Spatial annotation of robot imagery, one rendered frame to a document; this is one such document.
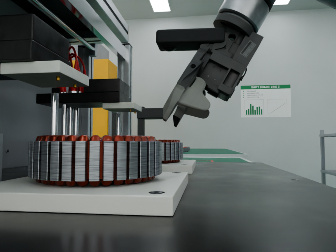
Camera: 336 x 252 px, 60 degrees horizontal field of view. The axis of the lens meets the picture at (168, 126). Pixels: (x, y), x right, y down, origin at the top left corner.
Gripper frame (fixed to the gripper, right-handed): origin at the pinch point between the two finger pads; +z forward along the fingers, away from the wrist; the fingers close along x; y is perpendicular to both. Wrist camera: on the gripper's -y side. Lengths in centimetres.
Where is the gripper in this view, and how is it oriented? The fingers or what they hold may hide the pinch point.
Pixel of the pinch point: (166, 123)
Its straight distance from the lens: 49.6
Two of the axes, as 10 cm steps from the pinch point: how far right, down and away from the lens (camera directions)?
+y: 8.6, 4.9, -1.4
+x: 1.3, 0.6, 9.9
